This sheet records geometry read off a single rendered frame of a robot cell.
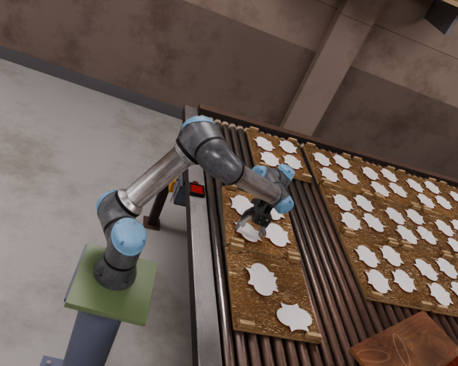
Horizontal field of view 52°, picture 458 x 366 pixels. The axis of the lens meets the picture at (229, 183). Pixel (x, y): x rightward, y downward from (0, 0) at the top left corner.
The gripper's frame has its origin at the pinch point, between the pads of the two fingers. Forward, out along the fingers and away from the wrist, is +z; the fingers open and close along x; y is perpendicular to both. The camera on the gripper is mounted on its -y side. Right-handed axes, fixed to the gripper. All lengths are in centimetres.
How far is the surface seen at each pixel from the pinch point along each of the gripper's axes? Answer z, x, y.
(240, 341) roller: 13, -4, 54
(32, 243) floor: 95, -85, -72
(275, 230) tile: -2.1, 14.7, -7.1
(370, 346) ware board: -4, 39, 56
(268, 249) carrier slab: 1.6, 10.5, 5.4
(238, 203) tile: -2.1, -3.0, -19.8
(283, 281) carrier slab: 4.0, 15.5, 22.4
